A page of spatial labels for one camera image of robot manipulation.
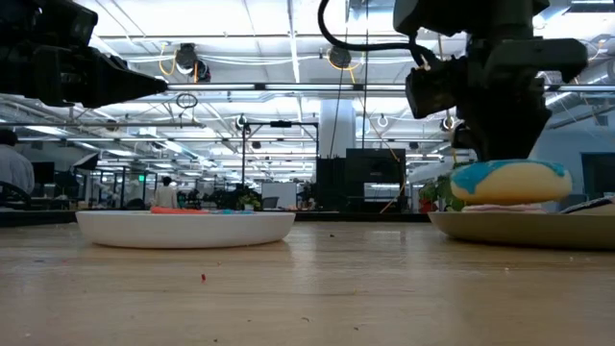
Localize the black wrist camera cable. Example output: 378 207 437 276
316 0 436 66

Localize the overhead LED light bar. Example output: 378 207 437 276
162 82 615 93

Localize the black aluminium station frame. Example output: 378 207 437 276
0 208 431 227

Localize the large green potted plant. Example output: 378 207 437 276
417 162 466 212

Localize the black ceiling cable reel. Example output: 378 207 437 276
174 41 211 83
328 47 354 69

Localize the beige round plate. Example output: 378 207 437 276
427 210 615 251

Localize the large pink iced donut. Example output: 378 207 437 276
460 202 548 214

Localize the white round plate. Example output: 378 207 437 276
75 210 297 250

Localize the black computer monitor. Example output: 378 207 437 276
31 161 56 185

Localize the low black cabinet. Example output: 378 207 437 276
314 156 347 211

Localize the black metal frame stand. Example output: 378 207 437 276
241 120 320 193

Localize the dark wall monitor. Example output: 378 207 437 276
579 152 615 201

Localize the white panel board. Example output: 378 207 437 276
260 181 298 210

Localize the white building column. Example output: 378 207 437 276
318 98 357 160

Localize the black hanging cable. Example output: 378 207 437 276
362 0 370 150

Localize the large blue iced donut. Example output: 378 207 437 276
449 159 574 207

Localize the small green plant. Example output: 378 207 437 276
237 191 262 211

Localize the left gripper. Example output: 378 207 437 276
0 42 169 110

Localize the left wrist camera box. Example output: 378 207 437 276
28 0 100 49

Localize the tall black cabinet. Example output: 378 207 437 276
344 147 407 212

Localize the person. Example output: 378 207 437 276
0 129 37 196
153 175 180 210

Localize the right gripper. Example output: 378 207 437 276
455 36 590 162

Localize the black coiled cable loop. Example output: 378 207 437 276
175 91 199 110

